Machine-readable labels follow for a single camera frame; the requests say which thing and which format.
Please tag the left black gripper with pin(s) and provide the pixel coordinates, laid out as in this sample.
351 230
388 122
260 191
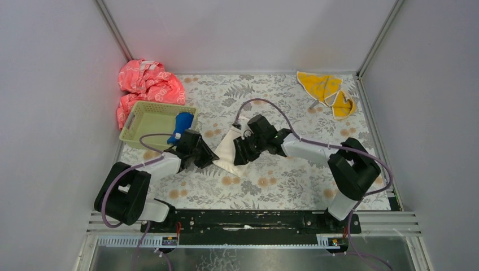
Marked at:
198 151

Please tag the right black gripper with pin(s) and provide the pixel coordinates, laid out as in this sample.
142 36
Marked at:
244 148

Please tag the blue towel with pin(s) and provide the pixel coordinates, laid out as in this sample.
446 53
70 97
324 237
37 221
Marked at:
183 121

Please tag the cream towel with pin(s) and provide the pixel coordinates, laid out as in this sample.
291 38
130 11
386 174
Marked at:
226 150

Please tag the yellow towel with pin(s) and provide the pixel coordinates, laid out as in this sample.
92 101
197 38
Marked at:
328 91

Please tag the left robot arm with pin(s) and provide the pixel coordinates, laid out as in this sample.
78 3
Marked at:
122 199

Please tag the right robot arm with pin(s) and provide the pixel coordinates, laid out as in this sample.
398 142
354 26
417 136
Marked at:
353 169

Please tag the floral table mat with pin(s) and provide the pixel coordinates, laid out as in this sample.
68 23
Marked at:
271 181

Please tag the green plastic basket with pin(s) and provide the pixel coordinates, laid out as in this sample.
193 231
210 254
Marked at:
150 118

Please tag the pink patterned cloth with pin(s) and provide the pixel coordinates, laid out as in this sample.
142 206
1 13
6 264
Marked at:
144 80

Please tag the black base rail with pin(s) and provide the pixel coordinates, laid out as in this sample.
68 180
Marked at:
252 227

